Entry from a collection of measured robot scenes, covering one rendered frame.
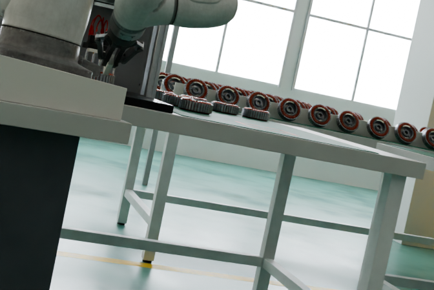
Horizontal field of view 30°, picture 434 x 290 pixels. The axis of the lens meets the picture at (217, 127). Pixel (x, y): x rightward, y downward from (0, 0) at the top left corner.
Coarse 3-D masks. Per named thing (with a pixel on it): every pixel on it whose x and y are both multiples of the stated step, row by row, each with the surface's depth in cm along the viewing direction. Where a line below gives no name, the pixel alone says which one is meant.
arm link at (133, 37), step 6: (114, 18) 193; (114, 24) 194; (114, 30) 195; (120, 30) 194; (126, 30) 193; (138, 30) 193; (144, 30) 196; (120, 36) 196; (126, 36) 196; (132, 36) 195; (138, 36) 197
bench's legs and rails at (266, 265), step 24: (288, 168) 329; (384, 192) 244; (384, 216) 243; (96, 240) 311; (120, 240) 314; (144, 240) 316; (264, 240) 332; (384, 240) 244; (264, 264) 328; (384, 264) 245; (264, 288) 331; (288, 288) 301; (360, 288) 248
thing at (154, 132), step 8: (176, 32) 607; (176, 40) 608; (168, 56) 608; (168, 64) 608; (168, 72) 608; (152, 136) 610; (152, 144) 611; (152, 152) 612; (144, 176) 612; (144, 184) 613
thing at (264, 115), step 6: (156, 90) 303; (162, 90) 311; (156, 96) 302; (162, 96) 302; (186, 96) 307; (216, 102) 311; (216, 108) 311; (222, 108) 309; (228, 108) 309; (234, 108) 311; (246, 108) 316; (234, 114) 312; (246, 114) 314; (252, 114) 313; (258, 114) 313; (264, 114) 314; (264, 120) 315
